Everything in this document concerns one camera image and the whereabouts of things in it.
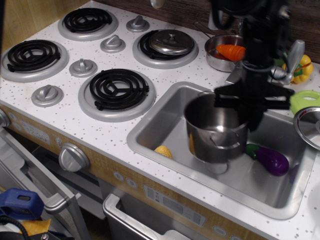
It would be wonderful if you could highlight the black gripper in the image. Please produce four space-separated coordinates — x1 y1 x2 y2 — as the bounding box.
214 63 295 132

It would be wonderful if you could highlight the stainless steel pot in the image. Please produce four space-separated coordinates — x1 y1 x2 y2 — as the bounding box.
184 91 248 164

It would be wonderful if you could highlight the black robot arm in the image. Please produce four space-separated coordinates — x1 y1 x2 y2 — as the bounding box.
211 0 294 132

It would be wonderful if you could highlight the grey sink basin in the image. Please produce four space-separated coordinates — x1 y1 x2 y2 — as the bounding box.
127 82 317 220

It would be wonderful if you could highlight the steel pot lid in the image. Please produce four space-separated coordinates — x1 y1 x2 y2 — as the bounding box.
149 29 194 56

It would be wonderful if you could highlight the green toy cutting board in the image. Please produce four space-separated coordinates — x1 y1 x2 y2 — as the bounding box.
290 90 320 115

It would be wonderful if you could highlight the purple toy eggplant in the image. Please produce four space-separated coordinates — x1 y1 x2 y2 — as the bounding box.
245 143 290 177

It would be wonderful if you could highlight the silver toy faucet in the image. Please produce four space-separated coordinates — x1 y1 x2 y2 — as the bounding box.
207 9 306 87

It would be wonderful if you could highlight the steel bowl at right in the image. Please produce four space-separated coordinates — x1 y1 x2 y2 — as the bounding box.
293 106 320 151

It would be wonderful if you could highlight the green toy vegetable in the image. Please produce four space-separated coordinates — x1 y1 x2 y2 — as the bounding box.
274 51 288 67

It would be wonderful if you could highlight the orange toy carrot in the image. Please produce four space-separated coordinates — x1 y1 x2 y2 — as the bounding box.
216 44 246 62

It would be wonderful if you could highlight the small steel saucepan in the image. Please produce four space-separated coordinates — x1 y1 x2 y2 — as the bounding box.
193 22 244 73

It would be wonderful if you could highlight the yellow toy bell pepper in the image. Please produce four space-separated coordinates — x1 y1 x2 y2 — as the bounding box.
291 54 314 84

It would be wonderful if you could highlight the yellow toy corn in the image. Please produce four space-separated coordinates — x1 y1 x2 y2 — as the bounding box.
154 145 173 159

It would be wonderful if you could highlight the black rear right burner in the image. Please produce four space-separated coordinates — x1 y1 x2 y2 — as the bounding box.
138 30 190 60

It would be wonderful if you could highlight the black burner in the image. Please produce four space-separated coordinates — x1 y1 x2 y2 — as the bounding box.
89 68 150 111
6 40 61 72
63 7 113 33
138 30 190 60

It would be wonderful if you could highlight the black front burner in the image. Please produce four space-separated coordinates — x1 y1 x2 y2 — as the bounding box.
89 68 150 111

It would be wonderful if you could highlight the hanging steel spoon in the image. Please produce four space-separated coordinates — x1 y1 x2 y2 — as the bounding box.
150 0 167 10

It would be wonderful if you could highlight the silver stove knob rear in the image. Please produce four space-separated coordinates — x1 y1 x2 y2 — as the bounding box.
126 15 150 33

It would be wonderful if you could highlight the silver stove knob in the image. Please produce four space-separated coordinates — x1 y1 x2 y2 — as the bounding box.
126 15 150 33
31 84 64 108
69 58 98 78
100 34 126 54

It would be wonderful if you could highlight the silver stove knob middle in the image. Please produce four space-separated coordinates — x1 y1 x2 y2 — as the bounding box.
100 34 126 54

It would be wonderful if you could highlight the silver stove knob centre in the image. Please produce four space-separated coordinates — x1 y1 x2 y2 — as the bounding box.
69 58 98 78

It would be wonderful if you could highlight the silver oven dial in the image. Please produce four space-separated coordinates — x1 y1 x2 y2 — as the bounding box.
58 142 90 173

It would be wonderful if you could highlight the black rear left burner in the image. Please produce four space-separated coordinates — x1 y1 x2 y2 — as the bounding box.
63 7 113 33

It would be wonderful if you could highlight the silver stove knob front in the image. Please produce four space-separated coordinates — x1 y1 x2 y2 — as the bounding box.
31 84 64 108

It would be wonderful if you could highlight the blue clamp tool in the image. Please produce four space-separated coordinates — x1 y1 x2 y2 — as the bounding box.
0 188 44 220

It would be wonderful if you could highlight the silver dial at left edge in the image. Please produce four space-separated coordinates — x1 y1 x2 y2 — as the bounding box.
0 109 11 127

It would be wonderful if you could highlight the silver dishwasher door handle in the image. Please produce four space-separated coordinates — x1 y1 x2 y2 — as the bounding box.
102 193 189 240

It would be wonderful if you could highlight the silver oven door handle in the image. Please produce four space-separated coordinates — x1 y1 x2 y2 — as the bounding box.
0 127 81 216

